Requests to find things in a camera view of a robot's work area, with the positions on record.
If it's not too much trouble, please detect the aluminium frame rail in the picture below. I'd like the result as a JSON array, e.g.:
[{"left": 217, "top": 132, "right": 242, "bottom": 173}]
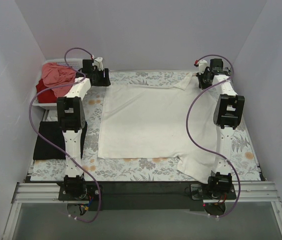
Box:
[{"left": 11, "top": 181, "right": 281, "bottom": 206}]

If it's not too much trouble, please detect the folded black t shirt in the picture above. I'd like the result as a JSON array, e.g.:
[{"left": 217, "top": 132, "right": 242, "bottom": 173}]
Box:
[{"left": 33, "top": 121, "right": 87, "bottom": 162}]

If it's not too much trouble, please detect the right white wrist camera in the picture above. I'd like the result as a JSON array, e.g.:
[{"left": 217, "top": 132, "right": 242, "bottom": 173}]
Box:
[{"left": 194, "top": 59, "right": 209, "bottom": 75}]

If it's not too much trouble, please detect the white plastic laundry basket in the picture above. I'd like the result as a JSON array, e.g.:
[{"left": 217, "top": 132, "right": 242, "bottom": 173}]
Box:
[{"left": 33, "top": 58, "right": 83, "bottom": 110}]

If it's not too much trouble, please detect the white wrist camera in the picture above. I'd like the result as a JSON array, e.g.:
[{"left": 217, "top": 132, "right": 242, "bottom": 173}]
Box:
[
  {"left": 92, "top": 57, "right": 104, "bottom": 71},
  {"left": 194, "top": 59, "right": 209, "bottom": 75}
]

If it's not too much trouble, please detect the pink t shirt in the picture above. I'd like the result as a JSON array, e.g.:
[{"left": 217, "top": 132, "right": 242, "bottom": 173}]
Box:
[{"left": 41, "top": 62, "right": 76, "bottom": 98}]

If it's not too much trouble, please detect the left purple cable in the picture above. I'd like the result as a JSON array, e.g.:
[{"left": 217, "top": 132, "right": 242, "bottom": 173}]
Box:
[{"left": 28, "top": 47, "right": 104, "bottom": 224}]

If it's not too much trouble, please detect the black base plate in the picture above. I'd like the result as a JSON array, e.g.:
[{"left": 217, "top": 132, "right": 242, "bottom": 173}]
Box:
[{"left": 58, "top": 181, "right": 237, "bottom": 212}]

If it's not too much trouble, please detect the floral patterned table mat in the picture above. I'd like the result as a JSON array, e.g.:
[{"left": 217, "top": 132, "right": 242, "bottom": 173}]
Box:
[{"left": 30, "top": 70, "right": 262, "bottom": 182}]

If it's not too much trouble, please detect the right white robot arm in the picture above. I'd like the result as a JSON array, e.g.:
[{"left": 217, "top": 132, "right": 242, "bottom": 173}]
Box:
[{"left": 194, "top": 56, "right": 245, "bottom": 176}]

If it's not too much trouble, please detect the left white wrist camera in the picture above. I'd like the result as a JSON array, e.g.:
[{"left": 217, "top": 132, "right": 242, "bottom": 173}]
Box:
[{"left": 92, "top": 57, "right": 104, "bottom": 71}]

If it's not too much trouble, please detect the white t shirt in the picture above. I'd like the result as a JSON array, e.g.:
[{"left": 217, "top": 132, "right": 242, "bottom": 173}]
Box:
[{"left": 98, "top": 74, "right": 217, "bottom": 183}]

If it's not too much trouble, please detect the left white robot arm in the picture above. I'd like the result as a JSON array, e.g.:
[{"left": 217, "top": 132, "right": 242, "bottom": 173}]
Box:
[{"left": 57, "top": 57, "right": 111, "bottom": 178}]

